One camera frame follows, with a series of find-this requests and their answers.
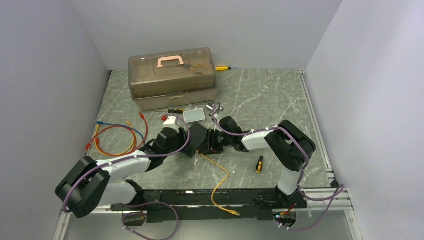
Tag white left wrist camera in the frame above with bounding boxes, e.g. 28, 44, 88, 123
161, 116, 179, 131

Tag long red ethernet cable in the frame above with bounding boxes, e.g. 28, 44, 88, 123
84, 125, 138, 157

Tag black network switch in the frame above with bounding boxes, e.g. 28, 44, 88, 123
181, 122, 208, 158

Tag yellow ethernet cable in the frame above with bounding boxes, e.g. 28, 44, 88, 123
94, 119, 137, 157
197, 152, 241, 217

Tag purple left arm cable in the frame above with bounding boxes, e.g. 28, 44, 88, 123
61, 114, 191, 240

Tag black orange stubby screwdriver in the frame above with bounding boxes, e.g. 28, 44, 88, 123
255, 155, 264, 173

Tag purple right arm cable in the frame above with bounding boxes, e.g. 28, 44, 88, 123
210, 102, 346, 232

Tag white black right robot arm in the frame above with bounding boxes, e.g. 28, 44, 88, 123
197, 116, 317, 208

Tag small white switch box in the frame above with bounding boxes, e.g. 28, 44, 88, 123
182, 108, 206, 124

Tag chrome socket adapter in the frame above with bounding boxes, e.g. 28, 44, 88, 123
205, 103, 224, 118

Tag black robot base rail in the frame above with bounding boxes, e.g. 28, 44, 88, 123
111, 188, 308, 223

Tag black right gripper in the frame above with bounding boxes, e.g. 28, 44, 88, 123
198, 129, 233, 155

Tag brown translucent toolbox pink handle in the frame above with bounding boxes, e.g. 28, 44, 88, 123
128, 47, 219, 111

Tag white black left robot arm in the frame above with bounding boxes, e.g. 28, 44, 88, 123
55, 127, 191, 218

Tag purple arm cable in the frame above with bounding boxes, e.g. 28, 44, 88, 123
61, 114, 191, 240
210, 102, 346, 232

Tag blue ethernet cable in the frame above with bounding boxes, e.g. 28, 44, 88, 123
95, 121, 147, 142

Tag yellow handled screwdriver by wall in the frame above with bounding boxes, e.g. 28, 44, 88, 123
215, 66, 232, 72

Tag black yellow screwdriver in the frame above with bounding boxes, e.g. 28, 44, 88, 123
154, 108, 184, 114

